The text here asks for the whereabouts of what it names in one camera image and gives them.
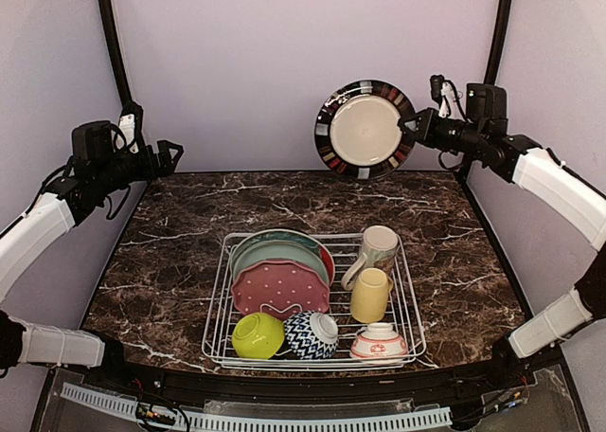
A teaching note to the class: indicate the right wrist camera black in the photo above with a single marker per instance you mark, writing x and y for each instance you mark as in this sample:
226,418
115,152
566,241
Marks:
485,102

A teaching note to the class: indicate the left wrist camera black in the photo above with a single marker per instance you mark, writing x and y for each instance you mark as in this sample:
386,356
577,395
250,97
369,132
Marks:
92,141

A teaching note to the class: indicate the pink polka dot plate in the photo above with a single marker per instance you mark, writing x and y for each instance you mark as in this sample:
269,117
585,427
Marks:
280,288

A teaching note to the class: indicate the teal patterned plate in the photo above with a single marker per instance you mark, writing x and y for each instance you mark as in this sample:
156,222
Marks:
278,234

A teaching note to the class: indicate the lime green bowl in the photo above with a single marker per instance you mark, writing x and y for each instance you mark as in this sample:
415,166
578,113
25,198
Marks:
258,336

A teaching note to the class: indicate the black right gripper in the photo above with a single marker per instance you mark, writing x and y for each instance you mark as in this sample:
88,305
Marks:
425,133

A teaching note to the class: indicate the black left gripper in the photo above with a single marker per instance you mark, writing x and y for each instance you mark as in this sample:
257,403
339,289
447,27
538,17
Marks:
166,167

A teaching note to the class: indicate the black front rail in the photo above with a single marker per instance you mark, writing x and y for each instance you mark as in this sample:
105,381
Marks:
470,389

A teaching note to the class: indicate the light green plate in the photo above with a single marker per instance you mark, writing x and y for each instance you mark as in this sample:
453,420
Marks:
246,255

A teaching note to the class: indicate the white wire dish rack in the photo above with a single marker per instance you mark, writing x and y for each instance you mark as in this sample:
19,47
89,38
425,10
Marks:
402,312

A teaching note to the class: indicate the left black frame post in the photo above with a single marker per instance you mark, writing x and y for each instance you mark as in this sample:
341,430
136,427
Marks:
108,22

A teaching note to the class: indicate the blue white zigzag bowl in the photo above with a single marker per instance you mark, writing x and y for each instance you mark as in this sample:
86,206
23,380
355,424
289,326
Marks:
311,335

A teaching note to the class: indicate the black striped rim plate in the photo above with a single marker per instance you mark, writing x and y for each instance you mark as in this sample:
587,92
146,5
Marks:
357,132

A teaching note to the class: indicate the white patterned tall mug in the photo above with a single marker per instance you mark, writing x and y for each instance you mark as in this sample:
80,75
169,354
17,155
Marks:
378,250

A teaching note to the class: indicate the white slotted cable duct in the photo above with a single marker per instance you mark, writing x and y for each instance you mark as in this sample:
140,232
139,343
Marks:
225,416

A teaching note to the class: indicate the yellow mug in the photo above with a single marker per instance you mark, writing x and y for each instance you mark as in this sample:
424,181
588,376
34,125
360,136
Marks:
370,296

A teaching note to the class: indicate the white red patterned bowl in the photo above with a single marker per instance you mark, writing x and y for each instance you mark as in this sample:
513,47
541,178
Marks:
379,341

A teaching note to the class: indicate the right black frame post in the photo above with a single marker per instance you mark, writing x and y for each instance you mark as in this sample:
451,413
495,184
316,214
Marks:
497,29

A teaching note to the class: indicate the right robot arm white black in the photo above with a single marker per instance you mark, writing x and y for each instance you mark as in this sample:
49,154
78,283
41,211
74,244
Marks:
522,161

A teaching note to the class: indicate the red floral plate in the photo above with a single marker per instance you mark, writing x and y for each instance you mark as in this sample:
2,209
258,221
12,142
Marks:
327,259

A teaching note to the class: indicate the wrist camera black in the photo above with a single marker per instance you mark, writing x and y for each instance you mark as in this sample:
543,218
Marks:
485,102
92,141

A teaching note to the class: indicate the black frame post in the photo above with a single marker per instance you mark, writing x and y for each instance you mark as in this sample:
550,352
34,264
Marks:
497,29
108,22

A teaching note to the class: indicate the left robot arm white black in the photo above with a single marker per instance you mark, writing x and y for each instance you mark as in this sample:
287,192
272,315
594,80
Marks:
64,203

